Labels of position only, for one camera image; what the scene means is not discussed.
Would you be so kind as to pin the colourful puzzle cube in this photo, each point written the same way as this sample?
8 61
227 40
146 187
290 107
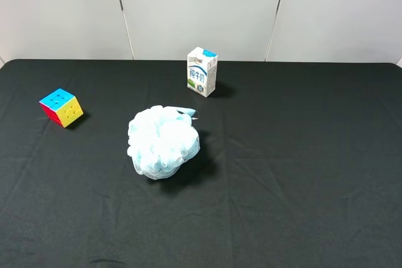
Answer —
61 107

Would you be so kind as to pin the light blue bath loofah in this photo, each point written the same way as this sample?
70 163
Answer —
161 139

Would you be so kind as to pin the white blue milk carton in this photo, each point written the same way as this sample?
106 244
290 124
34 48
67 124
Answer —
202 71

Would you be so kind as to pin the black tablecloth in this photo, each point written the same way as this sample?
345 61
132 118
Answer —
299 166

